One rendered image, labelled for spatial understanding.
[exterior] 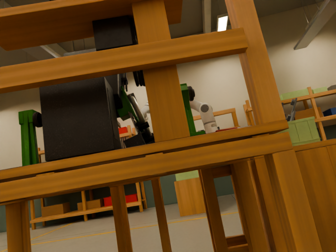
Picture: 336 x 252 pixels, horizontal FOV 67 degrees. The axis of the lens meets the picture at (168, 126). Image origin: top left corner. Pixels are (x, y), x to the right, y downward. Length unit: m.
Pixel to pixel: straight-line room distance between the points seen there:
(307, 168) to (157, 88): 1.17
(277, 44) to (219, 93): 2.07
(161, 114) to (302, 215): 0.64
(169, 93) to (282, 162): 0.51
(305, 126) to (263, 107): 0.88
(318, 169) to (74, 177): 1.45
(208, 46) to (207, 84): 6.17
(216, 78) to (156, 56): 6.28
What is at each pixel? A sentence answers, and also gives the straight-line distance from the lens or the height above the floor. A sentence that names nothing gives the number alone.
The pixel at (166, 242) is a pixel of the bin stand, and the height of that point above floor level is 0.33.
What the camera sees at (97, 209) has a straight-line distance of 6.92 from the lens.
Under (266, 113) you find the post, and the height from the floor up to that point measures 0.92.
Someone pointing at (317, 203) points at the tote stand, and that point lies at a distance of 1.87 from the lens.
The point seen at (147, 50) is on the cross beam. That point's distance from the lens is 1.04.
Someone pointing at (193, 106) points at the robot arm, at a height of 1.23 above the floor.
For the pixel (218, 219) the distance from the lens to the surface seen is 1.74.
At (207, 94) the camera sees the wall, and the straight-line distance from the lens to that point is 7.13.
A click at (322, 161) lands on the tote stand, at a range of 1.88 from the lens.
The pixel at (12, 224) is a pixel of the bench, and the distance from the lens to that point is 1.84.
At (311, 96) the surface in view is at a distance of 6.85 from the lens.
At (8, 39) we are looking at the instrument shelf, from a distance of 1.46.
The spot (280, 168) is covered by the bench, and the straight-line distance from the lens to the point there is 1.06.
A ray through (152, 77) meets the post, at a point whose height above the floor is 1.15.
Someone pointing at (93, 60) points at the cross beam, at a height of 1.24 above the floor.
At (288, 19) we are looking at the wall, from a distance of 8.26.
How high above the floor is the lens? 0.75
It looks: 11 degrees up
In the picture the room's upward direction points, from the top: 10 degrees counter-clockwise
